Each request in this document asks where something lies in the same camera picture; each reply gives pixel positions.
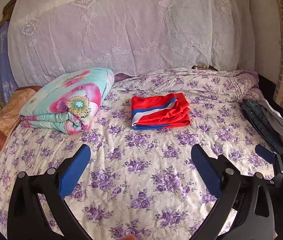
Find red pants with striped band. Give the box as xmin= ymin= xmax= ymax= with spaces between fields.
xmin=131 ymin=93 xmax=190 ymax=131

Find dark jeans pile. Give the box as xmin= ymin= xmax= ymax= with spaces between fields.
xmin=240 ymin=99 xmax=283 ymax=154

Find grey garment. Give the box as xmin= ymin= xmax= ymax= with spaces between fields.
xmin=257 ymin=99 xmax=283 ymax=143

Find brown orange pillow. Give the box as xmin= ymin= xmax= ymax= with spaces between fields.
xmin=0 ymin=86 xmax=42 ymax=154

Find purple floral bed sheet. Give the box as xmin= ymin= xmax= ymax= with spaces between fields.
xmin=0 ymin=70 xmax=274 ymax=239

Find folded teal floral quilt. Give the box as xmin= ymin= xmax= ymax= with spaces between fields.
xmin=19 ymin=68 xmax=114 ymax=134

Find blue patterned cloth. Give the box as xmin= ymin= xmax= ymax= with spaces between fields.
xmin=0 ymin=21 xmax=18 ymax=105

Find white lace cover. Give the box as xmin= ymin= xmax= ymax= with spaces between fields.
xmin=8 ymin=0 xmax=255 ymax=86

